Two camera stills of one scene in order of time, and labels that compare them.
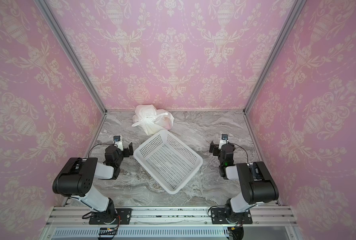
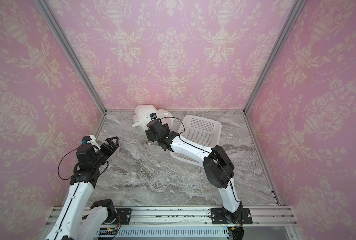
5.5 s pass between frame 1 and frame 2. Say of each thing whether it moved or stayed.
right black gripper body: moved
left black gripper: moved
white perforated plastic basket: moved
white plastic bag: stayed
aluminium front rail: stayed
